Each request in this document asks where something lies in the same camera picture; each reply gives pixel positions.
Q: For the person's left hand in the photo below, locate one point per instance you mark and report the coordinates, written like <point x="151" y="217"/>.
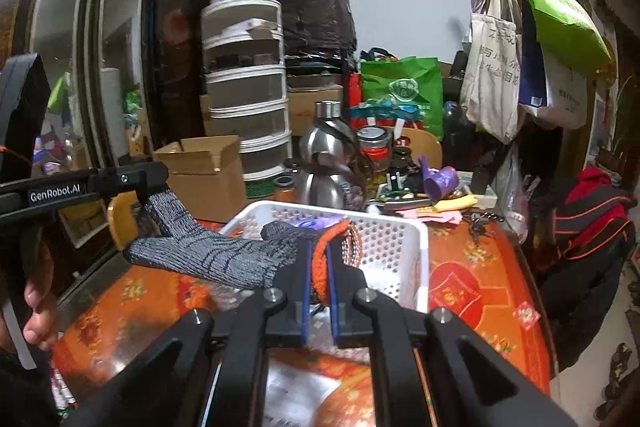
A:
<point x="40" y="322"/>

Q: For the white stacked drawer tower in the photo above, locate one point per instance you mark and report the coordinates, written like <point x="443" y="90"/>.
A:
<point x="245" y="87"/>

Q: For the green shopping bag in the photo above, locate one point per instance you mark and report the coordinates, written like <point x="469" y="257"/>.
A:
<point x="400" y="82"/>

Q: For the purple tissue pack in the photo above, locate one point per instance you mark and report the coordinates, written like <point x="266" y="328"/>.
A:
<point x="320" y="223"/>

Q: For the beige printed tote bag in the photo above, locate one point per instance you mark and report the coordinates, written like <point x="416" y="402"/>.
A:
<point x="492" y="77"/>

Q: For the red and black jacket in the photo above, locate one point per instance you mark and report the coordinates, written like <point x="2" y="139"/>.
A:
<point x="595" y="207"/>

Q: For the dark cabinet with glass doors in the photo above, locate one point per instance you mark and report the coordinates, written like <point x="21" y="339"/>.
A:
<point x="175" y="57"/>

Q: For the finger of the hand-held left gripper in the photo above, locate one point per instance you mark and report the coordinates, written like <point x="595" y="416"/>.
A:
<point x="135" y="177"/>

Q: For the dark glass jar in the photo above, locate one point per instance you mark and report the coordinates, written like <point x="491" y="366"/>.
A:
<point x="400" y="167"/>

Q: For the white hanging bag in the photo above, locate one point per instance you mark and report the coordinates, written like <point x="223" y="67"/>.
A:
<point x="565" y="97"/>

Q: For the purple cup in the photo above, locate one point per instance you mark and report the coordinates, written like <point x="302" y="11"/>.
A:
<point x="440" y="182"/>

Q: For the red printed tablecloth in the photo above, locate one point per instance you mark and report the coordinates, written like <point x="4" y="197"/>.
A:
<point x="475" y="267"/>

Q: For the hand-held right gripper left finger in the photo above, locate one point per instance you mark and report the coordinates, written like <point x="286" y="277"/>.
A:
<point x="306" y="287"/>

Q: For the clear plastic bag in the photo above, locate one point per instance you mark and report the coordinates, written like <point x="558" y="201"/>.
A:
<point x="510" y="192"/>

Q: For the wooden chair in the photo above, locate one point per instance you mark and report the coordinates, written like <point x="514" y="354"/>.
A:
<point x="120" y="222"/>
<point x="425" y="147"/>

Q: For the grey work glove orange cuff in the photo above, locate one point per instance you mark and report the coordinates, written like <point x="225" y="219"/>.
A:
<point x="225" y="262"/>

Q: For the stainless steel kettle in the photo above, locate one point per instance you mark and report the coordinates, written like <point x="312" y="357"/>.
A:
<point x="320" y="157"/>

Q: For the white perforated plastic basket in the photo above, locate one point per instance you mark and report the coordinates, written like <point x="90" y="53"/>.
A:
<point x="395" y="247"/>

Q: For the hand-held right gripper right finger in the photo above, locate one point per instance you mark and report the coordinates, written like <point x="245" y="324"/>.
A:
<point x="334" y="297"/>

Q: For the glass jar with red lid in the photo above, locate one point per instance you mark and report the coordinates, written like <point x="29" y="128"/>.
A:
<point x="375" y="142"/>

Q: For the bright green fabric bag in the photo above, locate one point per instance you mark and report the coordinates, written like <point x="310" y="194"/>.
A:
<point x="560" y="7"/>

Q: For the yellow cloth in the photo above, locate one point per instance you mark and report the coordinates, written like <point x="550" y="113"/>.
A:
<point x="455" y="203"/>

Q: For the black bag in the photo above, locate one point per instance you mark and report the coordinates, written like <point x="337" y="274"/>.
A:
<point x="315" y="22"/>

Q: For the brown cardboard box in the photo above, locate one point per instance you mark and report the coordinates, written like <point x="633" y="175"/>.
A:
<point x="200" y="182"/>

